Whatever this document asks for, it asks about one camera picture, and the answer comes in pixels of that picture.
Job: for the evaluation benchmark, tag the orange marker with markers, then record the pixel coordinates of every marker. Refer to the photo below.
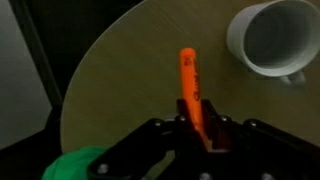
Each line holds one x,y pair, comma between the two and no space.
190,80

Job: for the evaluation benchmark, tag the green cloth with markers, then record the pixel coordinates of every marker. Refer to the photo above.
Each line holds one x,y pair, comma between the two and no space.
70,165

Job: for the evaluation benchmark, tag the white ceramic mug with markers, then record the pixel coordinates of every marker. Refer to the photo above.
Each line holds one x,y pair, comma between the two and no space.
240,36

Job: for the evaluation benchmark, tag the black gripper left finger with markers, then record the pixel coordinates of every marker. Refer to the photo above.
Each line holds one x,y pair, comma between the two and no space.
143,150

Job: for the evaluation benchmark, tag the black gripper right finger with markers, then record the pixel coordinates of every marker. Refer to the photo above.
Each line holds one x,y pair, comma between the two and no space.
260,150

